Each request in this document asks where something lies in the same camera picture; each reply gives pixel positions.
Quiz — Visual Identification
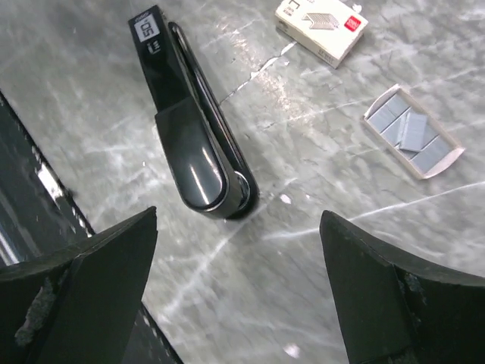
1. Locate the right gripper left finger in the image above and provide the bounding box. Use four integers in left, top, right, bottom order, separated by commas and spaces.
1, 206, 158, 363

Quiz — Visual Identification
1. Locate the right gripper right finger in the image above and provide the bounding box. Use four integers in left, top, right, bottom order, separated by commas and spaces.
319, 210, 484, 363

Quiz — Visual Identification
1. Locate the small black tag object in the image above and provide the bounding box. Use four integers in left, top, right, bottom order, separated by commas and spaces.
128, 5, 258, 220

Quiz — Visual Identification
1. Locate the small staple box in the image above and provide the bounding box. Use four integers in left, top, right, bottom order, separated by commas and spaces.
275, 0, 368, 69

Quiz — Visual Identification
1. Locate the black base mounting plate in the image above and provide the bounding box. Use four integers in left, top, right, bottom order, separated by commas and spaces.
1, 100, 180, 363

